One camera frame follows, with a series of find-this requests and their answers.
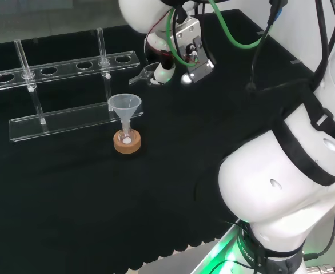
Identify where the small glass round-bottom flask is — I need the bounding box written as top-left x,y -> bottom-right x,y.
118,119 -> 135,145

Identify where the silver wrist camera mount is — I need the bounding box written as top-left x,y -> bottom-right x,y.
172,16 -> 216,86

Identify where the black cable with blue plug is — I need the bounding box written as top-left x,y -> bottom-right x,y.
246,0 -> 289,92

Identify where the translucent plastic funnel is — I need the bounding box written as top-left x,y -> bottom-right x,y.
107,94 -> 142,131

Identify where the grey metal base plate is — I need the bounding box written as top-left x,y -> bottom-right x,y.
138,235 -> 244,274

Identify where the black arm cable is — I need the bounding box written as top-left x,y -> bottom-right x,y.
312,0 -> 335,85

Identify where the clear acrylic funnel stand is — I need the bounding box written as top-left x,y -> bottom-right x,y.
0,27 -> 145,143

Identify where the black cloth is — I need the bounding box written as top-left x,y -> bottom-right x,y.
0,8 -> 317,274

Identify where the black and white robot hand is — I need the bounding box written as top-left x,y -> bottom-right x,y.
143,30 -> 176,86

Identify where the green cable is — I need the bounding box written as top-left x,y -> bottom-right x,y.
166,0 -> 272,68

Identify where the cork ring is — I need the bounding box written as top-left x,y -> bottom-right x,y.
113,130 -> 143,155

